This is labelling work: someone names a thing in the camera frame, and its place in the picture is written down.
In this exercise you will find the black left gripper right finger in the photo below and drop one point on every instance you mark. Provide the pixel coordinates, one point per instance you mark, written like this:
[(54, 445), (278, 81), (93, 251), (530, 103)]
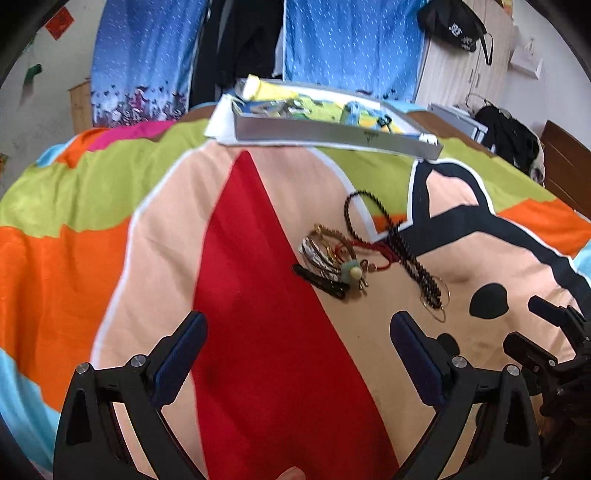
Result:
[(505, 444)]

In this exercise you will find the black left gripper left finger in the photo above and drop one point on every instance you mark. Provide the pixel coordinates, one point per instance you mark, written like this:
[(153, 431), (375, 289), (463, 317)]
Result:
[(90, 443)]

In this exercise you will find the thin gold hoop rings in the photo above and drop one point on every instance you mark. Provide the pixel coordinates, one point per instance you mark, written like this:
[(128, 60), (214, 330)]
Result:
[(436, 299)]

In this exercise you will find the black hair clip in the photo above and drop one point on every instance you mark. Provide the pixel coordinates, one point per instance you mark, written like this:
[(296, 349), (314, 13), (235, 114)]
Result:
[(336, 289)]

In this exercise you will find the striped bangle bundle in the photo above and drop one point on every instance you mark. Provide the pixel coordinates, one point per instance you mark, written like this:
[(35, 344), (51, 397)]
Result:
[(325, 250)]

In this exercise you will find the grey claw hair clip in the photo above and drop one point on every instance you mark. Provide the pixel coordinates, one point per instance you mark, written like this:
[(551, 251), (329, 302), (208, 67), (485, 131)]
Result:
[(279, 108)]

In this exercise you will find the person's left hand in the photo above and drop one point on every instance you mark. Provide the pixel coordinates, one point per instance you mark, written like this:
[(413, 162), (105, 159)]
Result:
[(292, 473)]

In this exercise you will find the brown wooden headboard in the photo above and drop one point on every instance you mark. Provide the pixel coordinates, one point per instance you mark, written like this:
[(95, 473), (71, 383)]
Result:
[(568, 168)]

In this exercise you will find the black clothes pile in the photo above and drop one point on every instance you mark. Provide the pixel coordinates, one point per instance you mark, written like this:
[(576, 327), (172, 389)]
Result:
[(513, 141)]

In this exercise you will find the white small cabinet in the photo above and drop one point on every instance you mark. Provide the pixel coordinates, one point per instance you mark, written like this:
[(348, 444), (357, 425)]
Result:
[(461, 120)]

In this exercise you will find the colourful cartoon bed sheet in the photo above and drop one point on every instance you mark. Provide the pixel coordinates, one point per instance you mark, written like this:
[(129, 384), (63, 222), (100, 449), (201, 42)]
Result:
[(109, 240)]

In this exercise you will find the beige wooden wardrobe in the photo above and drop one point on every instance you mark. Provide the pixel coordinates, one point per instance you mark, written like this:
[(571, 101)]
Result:
[(454, 77)]

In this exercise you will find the white paper gift bag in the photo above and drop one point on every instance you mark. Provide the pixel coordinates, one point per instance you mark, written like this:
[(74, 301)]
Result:
[(526, 60)]

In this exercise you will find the small wooden side cabinet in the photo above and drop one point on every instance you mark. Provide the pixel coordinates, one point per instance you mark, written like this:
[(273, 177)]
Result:
[(80, 107)]

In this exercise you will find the grey shallow tray box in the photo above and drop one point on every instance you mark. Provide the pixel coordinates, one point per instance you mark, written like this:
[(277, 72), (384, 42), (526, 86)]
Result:
[(249, 128)]

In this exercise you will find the black tote bag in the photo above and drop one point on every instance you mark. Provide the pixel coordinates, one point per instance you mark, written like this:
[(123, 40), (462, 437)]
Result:
[(457, 24)]

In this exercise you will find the blue dotted wardrobe curtain right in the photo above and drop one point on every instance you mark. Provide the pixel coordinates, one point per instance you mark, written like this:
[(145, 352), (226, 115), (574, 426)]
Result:
[(374, 46)]

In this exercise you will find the blue dotted wardrobe curtain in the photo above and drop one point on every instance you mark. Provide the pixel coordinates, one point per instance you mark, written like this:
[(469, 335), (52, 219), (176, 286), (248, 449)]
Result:
[(374, 46), (143, 60)]

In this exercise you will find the cartoon frog towel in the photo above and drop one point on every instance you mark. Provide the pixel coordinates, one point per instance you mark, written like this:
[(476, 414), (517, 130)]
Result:
[(322, 105)]

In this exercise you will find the blue dotted wardrobe curtain left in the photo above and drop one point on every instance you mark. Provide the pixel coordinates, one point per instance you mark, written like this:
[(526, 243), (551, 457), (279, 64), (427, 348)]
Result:
[(143, 60)]

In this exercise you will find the red diamond paper decoration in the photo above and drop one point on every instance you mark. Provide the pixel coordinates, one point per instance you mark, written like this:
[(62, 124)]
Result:
[(59, 23)]

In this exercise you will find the dark hanging clothes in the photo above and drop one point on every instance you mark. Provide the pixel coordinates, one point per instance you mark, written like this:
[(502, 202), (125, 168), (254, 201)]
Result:
[(236, 39)]

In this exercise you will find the green hanging wall ornament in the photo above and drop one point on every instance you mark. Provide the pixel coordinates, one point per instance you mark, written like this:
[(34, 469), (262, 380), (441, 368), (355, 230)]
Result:
[(31, 73)]

